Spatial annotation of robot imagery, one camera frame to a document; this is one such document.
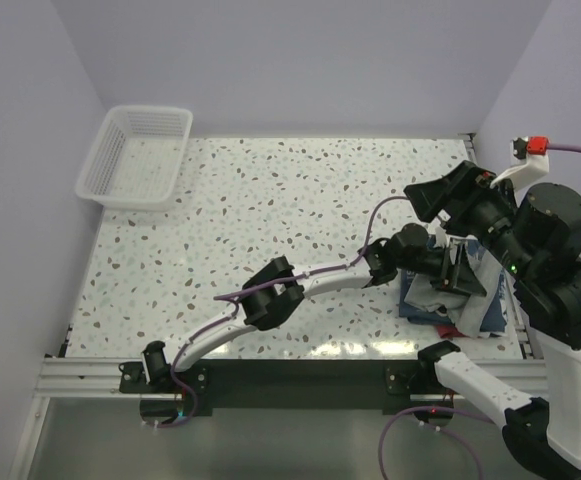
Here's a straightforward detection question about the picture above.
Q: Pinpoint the grey tank top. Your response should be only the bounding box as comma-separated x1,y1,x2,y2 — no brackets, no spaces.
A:
402,234,504,339

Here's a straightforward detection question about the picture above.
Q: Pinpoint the white plastic basket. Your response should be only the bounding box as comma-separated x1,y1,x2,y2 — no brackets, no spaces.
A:
75,105,193,211

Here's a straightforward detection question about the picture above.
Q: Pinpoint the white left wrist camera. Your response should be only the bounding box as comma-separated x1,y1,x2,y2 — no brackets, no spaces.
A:
434,226,470,265

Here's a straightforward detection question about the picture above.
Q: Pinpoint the aluminium rail frame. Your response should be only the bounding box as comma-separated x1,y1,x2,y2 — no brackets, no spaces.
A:
8,134,571,480

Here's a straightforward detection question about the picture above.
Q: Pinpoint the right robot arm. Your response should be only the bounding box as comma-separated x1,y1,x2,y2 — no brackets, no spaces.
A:
404,162,581,479

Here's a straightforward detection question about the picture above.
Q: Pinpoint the folded blue printed tank top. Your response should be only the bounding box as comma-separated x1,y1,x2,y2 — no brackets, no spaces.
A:
399,239,514,336

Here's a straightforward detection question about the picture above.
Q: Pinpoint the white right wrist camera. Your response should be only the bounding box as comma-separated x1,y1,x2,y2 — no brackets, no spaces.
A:
490,136,549,192

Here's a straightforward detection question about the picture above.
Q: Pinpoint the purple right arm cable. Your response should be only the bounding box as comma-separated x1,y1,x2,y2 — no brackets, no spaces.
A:
377,141,581,480

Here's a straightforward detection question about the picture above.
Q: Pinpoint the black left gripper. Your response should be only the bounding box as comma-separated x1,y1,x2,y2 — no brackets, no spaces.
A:
396,243,486,298

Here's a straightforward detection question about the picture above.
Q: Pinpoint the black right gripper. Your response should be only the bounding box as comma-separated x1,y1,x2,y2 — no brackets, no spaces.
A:
402,156,536,275

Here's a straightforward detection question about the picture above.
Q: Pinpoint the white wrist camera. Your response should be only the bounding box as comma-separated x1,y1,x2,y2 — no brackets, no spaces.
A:
434,226,470,265
490,136,549,192

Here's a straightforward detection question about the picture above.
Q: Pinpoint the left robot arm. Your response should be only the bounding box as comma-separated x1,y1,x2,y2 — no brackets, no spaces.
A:
141,223,486,392

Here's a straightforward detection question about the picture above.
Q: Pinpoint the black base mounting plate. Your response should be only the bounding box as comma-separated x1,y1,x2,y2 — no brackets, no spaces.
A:
119,359,452,420

